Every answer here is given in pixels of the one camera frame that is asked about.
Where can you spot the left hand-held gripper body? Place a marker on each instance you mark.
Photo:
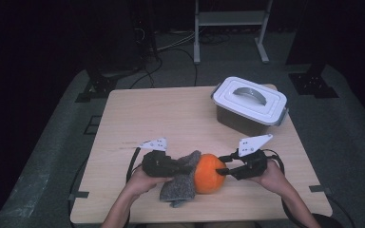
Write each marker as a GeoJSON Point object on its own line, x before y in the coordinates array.
{"type": "Point", "coordinates": [157, 164]}

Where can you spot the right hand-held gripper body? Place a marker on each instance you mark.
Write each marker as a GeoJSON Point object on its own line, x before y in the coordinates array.
{"type": "Point", "coordinates": [252, 164]}

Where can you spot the grey fluffy cloth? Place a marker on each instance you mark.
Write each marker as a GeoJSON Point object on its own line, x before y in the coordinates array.
{"type": "Point", "coordinates": [179, 190]}

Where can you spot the orange plush toy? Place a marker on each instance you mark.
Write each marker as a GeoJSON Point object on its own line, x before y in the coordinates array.
{"type": "Point", "coordinates": [209, 182]}

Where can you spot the brown clear storage box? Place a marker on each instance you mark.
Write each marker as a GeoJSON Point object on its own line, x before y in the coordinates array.
{"type": "Point", "coordinates": [240, 123]}

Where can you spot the person's left hand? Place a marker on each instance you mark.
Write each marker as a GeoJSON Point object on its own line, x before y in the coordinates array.
{"type": "Point", "coordinates": [141, 185]}

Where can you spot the person's right hand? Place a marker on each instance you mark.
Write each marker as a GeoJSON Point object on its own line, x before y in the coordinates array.
{"type": "Point", "coordinates": [274, 180]}

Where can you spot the black chair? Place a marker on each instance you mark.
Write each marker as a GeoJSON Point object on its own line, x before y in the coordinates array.
{"type": "Point", "coordinates": [329, 221]}

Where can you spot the black stand base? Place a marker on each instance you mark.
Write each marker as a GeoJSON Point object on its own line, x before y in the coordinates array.
{"type": "Point", "coordinates": [99, 85]}
{"type": "Point", "coordinates": [312, 84]}

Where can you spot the dark equipment stand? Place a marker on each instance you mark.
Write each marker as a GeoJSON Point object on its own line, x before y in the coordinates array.
{"type": "Point", "coordinates": [145, 31]}

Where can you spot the white metal desk frame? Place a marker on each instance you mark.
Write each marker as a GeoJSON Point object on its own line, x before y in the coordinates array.
{"type": "Point", "coordinates": [229, 18]}

